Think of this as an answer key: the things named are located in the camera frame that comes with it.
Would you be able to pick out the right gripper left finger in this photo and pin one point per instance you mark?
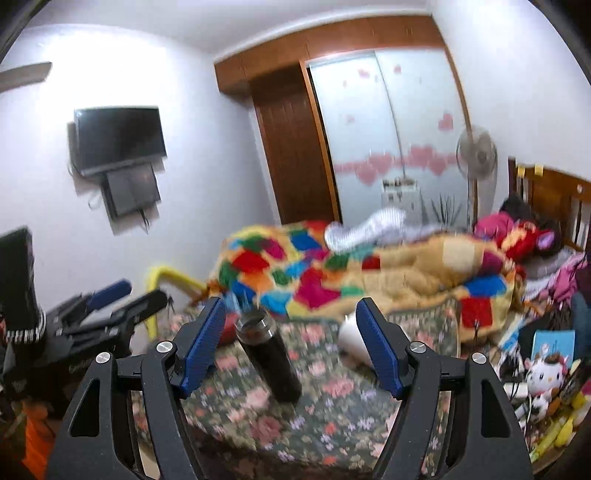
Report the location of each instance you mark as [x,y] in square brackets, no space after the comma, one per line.
[97,436]

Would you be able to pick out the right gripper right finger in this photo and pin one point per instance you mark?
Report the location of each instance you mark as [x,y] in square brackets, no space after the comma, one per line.
[483,439]

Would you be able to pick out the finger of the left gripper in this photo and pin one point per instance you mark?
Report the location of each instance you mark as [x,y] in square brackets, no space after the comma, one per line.
[137,311]
[108,293]

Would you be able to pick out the black thermos bottle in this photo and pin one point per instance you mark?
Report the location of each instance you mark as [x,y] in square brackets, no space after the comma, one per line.
[260,337]

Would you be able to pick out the white cylindrical cup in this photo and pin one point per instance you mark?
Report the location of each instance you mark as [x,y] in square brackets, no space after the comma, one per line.
[350,341]

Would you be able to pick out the yellow foam-padded pipe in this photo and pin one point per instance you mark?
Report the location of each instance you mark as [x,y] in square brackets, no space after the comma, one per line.
[172,282]

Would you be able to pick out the red thermos bottle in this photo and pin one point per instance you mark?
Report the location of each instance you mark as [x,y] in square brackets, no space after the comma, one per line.
[228,334]

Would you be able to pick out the white cow plush toy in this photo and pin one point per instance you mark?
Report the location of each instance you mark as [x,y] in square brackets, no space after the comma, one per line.
[545,376]

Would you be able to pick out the blue booklet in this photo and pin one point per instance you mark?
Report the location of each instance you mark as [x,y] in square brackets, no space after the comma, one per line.
[550,342]

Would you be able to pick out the green floral tablecloth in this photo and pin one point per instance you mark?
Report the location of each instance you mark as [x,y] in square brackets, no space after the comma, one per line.
[336,430]

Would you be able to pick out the colourful patchwork blanket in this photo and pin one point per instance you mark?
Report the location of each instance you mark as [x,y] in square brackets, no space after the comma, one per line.
[290,271]

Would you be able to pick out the red plush toy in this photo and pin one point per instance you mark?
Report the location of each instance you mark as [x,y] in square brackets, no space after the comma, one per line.
[526,240]

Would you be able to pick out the white grey crumpled clothes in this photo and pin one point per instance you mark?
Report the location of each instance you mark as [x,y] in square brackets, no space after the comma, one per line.
[387,226]

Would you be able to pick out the brown wooden door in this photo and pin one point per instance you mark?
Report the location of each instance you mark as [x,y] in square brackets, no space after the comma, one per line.
[295,145]

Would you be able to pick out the wooden bed headboard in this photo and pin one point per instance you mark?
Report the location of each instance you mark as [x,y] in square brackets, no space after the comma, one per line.
[555,195]

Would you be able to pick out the white box appliance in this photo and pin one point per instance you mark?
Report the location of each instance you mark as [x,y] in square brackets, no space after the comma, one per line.
[403,193]

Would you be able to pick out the white standing fan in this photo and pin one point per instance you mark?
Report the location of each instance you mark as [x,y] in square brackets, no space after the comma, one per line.
[476,158]

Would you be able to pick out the frosted wardrobe sliding doors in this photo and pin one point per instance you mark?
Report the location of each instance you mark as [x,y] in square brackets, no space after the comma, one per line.
[390,114]

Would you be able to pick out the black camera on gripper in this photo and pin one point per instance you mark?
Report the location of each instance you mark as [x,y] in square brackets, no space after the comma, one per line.
[25,322]

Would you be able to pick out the small black wall monitor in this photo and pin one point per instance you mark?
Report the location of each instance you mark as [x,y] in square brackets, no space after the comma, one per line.
[130,190]

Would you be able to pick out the wall-mounted black television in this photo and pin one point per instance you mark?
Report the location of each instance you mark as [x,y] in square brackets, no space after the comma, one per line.
[110,138]

